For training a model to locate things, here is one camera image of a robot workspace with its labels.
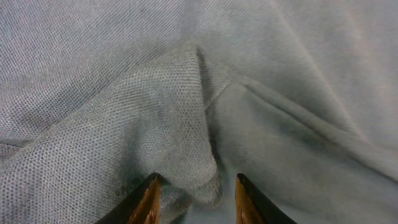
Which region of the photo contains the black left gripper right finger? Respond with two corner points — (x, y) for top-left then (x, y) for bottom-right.
(235, 173), (297, 224)

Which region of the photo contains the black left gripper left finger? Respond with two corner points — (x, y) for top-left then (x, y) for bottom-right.
(96, 172), (162, 224)

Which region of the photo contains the blue polo shirt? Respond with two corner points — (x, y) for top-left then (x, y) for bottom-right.
(1, 1), (397, 223)

